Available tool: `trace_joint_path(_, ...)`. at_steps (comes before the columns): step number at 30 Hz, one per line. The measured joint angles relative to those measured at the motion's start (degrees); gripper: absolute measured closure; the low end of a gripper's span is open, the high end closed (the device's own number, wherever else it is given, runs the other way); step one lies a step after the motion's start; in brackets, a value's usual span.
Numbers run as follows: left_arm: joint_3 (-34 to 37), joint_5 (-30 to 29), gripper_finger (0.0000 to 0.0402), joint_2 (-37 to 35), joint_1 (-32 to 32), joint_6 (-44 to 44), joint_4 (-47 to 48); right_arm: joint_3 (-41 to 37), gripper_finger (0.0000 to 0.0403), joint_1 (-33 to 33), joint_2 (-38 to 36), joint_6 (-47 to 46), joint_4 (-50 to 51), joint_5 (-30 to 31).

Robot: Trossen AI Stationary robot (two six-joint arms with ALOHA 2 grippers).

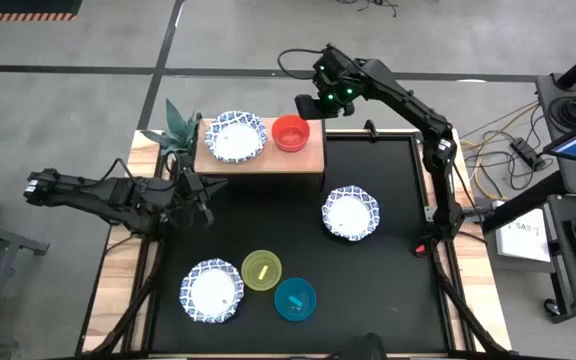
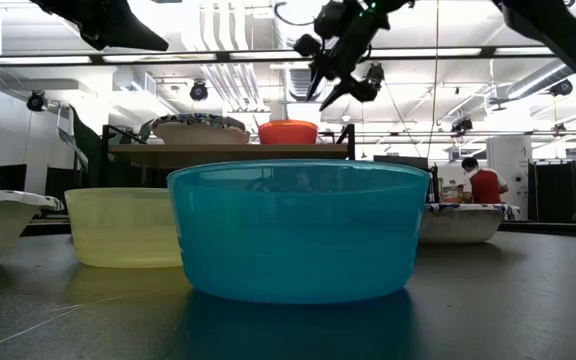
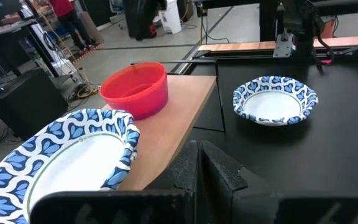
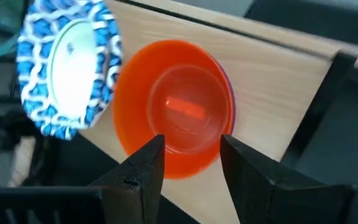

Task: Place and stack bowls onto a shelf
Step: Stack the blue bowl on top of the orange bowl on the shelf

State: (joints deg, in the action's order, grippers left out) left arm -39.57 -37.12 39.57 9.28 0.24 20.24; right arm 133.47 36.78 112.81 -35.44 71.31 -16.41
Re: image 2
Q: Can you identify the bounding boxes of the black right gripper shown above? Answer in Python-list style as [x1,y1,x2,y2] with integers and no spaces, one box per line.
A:
[292,0,412,113]

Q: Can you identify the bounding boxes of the red translucent plastic bowl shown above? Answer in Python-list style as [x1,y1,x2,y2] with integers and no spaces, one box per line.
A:
[257,119,320,146]

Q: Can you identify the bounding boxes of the teal translucent plastic bowl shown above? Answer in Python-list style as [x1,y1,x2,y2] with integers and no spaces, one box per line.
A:
[166,158,432,306]

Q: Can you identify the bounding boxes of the yellow translucent plastic bowl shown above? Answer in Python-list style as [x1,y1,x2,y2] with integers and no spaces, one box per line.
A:
[63,186,185,270]

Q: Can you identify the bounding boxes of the wooden shelf with black ends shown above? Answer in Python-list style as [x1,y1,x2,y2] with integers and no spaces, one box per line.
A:
[99,123,357,190]

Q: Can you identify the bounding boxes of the black background monitor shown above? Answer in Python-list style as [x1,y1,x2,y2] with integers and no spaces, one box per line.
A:
[372,154,430,173]

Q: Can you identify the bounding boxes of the black ceiling spotlight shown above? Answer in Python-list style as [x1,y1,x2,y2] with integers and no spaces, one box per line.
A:
[25,89,49,113]
[549,78,575,98]
[188,79,210,103]
[449,116,475,135]

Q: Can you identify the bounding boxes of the black table mat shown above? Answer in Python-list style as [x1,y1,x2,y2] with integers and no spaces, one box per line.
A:
[0,218,576,360]

